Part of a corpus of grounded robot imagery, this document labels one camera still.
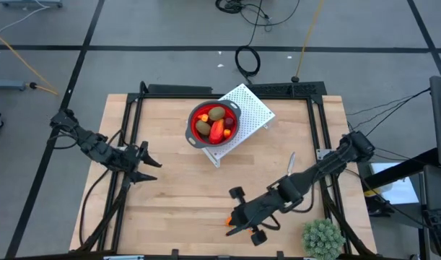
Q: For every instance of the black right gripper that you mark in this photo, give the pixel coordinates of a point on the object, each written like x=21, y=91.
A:
x=252, y=211

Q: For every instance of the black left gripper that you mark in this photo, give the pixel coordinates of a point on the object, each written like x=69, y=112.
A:
x=130, y=159

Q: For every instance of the orange tangerine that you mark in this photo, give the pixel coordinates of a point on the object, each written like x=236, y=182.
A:
x=228, y=221

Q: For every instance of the brown kiwi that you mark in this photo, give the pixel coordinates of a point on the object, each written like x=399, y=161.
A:
x=203, y=127
x=216, y=113

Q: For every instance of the orange red mango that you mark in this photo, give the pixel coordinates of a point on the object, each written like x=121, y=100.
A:
x=217, y=130

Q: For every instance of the dark red plum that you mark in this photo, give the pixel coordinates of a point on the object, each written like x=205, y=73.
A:
x=229, y=122

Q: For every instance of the red collapsible colander bowl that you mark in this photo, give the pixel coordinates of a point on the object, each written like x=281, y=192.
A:
x=229, y=108

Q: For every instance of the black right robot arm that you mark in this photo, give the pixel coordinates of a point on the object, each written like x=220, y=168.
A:
x=332, y=162

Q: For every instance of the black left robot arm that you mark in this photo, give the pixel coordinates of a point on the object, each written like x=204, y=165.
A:
x=94, y=148

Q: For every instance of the green artificial plant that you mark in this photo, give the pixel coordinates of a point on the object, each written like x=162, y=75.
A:
x=323, y=240

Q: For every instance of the black flat bar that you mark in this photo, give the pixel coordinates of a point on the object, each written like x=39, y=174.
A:
x=184, y=89

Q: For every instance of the white perforated metal stand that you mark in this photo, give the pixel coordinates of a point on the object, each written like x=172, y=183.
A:
x=254, y=112

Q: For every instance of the grey stand base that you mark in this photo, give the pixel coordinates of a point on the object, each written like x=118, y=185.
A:
x=7, y=85
x=29, y=3

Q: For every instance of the black diagonal beam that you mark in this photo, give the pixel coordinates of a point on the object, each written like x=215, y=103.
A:
x=397, y=172

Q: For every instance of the black keyboard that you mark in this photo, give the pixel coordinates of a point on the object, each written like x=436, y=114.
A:
x=440, y=231

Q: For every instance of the dark grey panel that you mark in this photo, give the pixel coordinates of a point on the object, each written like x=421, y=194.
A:
x=438, y=187

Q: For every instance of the grey rounded panel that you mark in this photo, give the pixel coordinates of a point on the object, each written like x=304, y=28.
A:
x=440, y=119

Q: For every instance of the black table frame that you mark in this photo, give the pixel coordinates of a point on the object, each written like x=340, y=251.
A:
x=285, y=97

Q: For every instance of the black perforated frame plate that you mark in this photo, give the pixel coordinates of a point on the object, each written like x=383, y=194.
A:
x=296, y=89

